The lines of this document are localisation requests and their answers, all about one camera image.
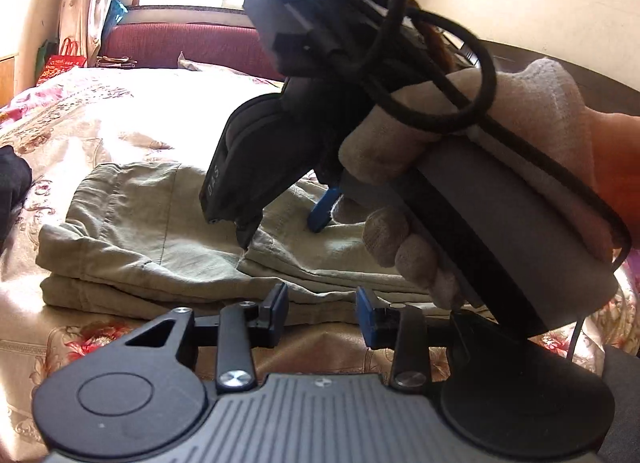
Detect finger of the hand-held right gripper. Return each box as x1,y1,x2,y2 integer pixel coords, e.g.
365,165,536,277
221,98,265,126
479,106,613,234
306,182,344,235
233,210,264,250

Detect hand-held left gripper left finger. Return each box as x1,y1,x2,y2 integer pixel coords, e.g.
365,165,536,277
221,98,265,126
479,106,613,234
120,282,290,392

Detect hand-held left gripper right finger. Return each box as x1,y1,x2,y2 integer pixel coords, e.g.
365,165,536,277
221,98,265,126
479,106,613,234
355,285,453,390

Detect green pants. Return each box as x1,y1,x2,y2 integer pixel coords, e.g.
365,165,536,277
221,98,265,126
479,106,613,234
39,160,443,325

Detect person's right forearm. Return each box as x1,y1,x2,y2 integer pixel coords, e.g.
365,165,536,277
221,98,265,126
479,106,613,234
587,112,640,264

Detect person's right hand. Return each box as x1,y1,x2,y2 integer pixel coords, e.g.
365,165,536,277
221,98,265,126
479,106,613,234
334,57,618,310

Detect maroon sofa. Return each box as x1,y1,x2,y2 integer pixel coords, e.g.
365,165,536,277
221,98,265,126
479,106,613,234
101,22,287,83

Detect floral satin bedspread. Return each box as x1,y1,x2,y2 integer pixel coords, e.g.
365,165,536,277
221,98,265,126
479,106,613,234
0,66,640,444

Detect blue plastic bag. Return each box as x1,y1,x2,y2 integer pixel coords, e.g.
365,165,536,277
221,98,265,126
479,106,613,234
104,0,128,40

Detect red gift bag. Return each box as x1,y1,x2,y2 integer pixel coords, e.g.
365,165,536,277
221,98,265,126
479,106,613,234
36,40,87,88

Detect black cloth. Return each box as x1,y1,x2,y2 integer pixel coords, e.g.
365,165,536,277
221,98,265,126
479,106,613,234
0,144,34,250

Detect wooden cabinet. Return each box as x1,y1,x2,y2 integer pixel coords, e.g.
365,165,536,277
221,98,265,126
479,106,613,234
0,54,17,110

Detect dark wooden headboard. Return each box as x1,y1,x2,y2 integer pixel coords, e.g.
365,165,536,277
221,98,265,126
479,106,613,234
477,39,640,120

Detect black cable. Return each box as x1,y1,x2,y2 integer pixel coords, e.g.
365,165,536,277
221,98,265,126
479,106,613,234
357,0,632,271

